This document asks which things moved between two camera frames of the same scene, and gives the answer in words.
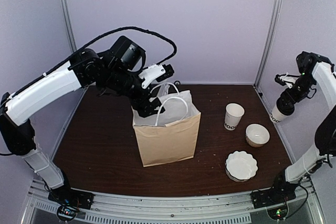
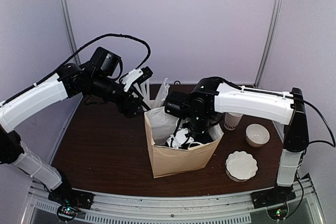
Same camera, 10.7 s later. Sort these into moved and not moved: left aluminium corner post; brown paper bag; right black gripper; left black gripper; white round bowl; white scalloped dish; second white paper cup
Moved: left black gripper; brown paper bag; right black gripper
Not moved: white round bowl; left aluminium corner post; second white paper cup; white scalloped dish
